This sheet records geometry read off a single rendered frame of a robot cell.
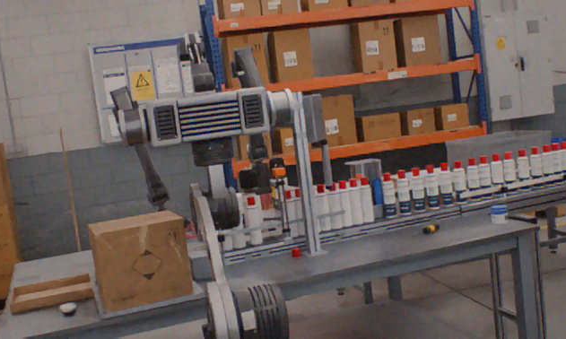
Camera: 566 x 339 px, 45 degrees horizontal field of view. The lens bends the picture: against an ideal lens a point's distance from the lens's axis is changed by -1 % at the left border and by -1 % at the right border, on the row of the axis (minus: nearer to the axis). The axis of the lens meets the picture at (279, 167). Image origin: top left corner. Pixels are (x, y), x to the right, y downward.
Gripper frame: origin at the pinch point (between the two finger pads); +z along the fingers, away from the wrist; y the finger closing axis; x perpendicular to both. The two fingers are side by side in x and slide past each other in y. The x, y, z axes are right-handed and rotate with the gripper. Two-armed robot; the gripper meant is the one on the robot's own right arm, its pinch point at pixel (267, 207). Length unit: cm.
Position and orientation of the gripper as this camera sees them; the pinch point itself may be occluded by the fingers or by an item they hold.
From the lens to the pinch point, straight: 297.4
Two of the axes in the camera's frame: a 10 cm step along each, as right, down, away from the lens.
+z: 1.3, 9.8, 1.1
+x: 3.2, 0.6, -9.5
